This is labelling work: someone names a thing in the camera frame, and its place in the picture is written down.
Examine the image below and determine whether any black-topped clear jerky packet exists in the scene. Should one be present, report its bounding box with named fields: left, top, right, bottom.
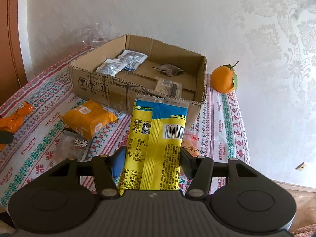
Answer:
left=49, top=128, right=93, bottom=169

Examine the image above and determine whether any clear cracker packet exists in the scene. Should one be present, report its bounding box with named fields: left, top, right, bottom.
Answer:
left=155, top=77, right=183, bottom=96

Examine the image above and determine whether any small silver snack packet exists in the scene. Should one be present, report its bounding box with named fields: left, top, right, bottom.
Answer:
left=96, top=59, right=127, bottom=76

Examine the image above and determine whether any white door frame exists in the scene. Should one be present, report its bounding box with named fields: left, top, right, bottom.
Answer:
left=17, top=0, right=37, bottom=82

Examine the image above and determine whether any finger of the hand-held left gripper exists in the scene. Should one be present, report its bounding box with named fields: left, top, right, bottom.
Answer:
left=0, top=131, right=14, bottom=144

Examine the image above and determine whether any patterned tablecloth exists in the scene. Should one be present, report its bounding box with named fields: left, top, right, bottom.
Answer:
left=0, top=46, right=251, bottom=210

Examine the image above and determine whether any white blue snack packet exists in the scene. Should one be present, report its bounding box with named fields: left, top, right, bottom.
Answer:
left=116, top=50, right=149, bottom=71

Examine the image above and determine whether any long yellow blue packet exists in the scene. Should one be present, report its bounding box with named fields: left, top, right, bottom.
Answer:
left=117, top=94, right=189, bottom=195

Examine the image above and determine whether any orange bun packet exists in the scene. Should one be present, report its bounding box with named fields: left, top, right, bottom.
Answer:
left=61, top=100, right=118, bottom=140

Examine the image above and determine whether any clear glass mug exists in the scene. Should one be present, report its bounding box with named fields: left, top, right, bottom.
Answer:
left=82, top=22, right=112, bottom=48

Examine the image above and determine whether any orange fruit with leaves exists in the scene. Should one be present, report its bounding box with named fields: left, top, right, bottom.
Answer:
left=210, top=61, right=239, bottom=94

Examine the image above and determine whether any clear black-edged snack packet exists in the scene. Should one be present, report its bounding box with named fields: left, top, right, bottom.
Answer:
left=152, top=63, right=185, bottom=76

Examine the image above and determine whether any orange snack packet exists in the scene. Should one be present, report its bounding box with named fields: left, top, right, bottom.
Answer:
left=0, top=101, right=34, bottom=151

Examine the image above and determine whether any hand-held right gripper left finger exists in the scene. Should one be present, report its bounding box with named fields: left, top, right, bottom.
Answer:
left=48, top=146, right=127, bottom=200

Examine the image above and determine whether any clear mooncake packet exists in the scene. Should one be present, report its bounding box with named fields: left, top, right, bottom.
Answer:
left=181, top=130, right=206, bottom=176

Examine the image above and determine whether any pink printed cloth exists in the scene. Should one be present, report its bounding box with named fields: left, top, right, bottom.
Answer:
left=292, top=223, right=316, bottom=237

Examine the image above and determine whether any cardboard box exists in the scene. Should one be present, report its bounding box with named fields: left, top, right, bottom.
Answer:
left=69, top=34, right=207, bottom=126

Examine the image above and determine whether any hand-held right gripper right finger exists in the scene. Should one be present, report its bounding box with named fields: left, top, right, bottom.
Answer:
left=180, top=147, right=260, bottom=199

